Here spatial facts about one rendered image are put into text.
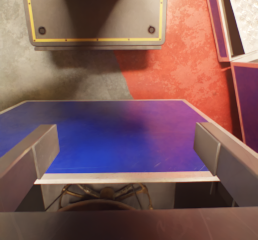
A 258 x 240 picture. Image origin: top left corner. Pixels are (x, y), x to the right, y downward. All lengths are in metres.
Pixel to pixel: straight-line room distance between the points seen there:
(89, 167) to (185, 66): 1.07
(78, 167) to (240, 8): 1.26
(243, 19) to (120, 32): 0.76
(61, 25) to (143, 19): 0.41
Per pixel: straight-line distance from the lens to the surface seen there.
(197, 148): 0.17
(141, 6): 1.03
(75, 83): 1.38
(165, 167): 0.50
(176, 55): 1.37
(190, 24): 1.40
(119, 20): 1.01
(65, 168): 0.52
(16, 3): 1.52
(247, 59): 1.37
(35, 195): 1.54
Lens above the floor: 1.32
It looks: 73 degrees down
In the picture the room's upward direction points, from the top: 176 degrees clockwise
